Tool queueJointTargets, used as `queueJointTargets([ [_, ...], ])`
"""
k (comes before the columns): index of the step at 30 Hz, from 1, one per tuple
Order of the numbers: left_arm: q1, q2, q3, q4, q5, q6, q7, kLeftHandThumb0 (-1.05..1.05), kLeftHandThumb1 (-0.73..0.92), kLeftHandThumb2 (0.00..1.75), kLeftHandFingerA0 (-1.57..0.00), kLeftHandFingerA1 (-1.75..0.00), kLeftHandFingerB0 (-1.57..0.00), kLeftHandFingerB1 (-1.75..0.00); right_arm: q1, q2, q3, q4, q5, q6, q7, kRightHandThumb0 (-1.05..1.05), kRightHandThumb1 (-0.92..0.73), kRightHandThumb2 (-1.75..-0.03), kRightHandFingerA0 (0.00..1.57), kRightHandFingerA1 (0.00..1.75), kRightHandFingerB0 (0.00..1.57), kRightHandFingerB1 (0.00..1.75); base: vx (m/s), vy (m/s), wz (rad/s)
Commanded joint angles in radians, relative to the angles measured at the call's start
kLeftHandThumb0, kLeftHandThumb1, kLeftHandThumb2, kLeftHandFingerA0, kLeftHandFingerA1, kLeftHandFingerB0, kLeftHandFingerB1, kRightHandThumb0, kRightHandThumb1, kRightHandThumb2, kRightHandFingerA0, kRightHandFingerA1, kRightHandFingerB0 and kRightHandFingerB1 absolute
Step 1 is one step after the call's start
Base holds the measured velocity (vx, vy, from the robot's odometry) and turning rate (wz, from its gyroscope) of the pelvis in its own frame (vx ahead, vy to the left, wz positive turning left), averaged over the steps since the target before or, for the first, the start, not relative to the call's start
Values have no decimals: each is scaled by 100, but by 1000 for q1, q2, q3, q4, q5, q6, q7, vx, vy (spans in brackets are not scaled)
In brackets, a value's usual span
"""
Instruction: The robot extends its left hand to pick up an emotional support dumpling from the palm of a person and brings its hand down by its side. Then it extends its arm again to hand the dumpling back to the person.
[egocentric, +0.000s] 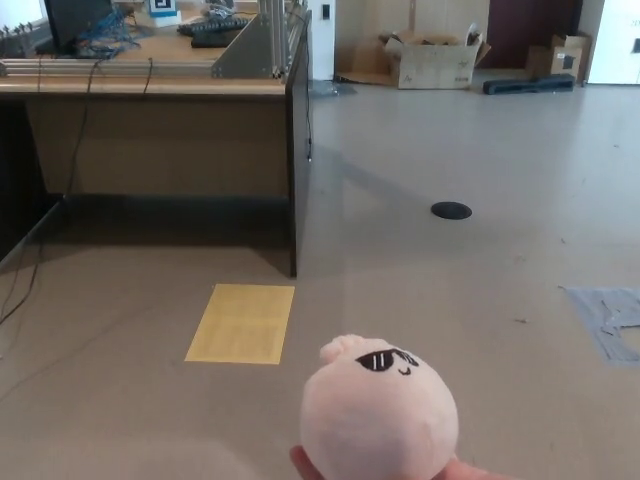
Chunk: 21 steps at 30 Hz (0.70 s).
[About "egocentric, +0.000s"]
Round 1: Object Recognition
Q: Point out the black round floor cover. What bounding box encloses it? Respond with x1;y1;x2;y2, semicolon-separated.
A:
430;201;473;220

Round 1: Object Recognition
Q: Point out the aluminium profile frame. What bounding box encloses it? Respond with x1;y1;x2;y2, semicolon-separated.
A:
0;0;309;81

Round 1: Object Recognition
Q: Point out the large open cardboard box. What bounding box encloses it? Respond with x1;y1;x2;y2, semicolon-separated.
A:
384;22;492;91

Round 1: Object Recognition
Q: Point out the pink plush dumpling with sunglasses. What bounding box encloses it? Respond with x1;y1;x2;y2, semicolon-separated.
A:
301;333;458;474

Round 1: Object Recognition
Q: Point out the dark maroon door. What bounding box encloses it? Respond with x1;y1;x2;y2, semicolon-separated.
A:
487;0;584;69

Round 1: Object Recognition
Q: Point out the small cardboard box with label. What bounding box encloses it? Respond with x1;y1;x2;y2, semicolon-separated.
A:
527;33;594;84

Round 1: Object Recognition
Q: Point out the grey tape patch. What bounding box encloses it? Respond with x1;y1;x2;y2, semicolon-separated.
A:
559;285;640;368

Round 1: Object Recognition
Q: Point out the black monitor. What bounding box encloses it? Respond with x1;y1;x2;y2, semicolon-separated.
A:
43;0;116;51

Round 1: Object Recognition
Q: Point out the white cabinet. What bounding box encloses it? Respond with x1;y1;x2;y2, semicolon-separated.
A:
587;0;640;85

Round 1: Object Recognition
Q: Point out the blue cable bundle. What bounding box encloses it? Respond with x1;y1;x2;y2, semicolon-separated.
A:
74;9;151;59

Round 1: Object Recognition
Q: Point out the white box with fiducial marker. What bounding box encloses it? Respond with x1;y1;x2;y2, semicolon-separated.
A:
148;0;182;27

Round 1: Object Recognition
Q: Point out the long black foam piece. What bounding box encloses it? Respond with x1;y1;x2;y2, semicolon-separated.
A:
482;73;576;95

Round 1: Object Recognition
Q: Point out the thin black cable with plug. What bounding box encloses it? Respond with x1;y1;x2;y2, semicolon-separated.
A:
289;7;315;162

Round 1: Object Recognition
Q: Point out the long black hanging cable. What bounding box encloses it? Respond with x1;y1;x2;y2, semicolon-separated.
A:
0;58;106;326

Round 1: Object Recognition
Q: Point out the flat cardboard sheet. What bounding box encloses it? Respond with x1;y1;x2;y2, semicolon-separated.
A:
335;37;404;85

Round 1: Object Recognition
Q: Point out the black keyboard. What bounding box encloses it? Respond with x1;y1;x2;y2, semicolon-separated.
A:
177;14;251;50

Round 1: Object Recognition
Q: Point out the wooden desk with dark sides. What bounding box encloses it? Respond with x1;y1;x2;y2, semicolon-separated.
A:
0;9;314;279

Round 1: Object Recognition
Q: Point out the yellow paper sheet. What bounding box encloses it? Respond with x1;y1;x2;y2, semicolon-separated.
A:
184;283;296;364

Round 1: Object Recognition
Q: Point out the person bare hand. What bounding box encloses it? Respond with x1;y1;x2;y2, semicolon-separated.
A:
289;446;506;480

